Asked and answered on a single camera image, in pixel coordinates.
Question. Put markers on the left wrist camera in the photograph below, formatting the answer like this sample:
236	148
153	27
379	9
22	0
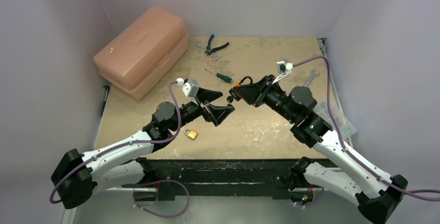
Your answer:
190	88

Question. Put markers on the brass padlock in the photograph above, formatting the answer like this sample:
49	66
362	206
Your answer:
192	134

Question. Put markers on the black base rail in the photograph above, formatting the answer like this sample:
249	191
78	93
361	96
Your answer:
222	178

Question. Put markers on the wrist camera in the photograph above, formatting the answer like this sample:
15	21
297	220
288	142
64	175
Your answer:
190	88
284	69

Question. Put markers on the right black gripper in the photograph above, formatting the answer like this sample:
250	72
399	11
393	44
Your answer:
262	90

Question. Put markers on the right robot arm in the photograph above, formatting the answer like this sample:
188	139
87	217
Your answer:
373	191

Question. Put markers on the orange padlock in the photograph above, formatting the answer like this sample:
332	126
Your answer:
243	81

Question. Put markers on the large silver wrench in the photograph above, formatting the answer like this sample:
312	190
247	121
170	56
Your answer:
313	75

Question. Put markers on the clear plastic screw box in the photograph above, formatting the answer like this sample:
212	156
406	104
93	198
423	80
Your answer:
345	126

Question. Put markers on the small silver wrench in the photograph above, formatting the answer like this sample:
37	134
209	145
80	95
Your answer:
214	56

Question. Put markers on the black head key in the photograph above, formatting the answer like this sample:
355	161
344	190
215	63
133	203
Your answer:
230	99

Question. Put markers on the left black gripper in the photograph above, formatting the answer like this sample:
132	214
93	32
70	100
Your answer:
217	113

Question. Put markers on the pink plastic toolbox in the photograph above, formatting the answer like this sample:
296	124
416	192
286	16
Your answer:
142	54

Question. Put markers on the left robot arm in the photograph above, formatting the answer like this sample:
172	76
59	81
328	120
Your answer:
79	176

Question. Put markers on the green handled screwdriver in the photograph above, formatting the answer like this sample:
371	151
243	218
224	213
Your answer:
222	77

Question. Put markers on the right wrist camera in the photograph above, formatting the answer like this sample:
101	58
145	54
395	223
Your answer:
284	69

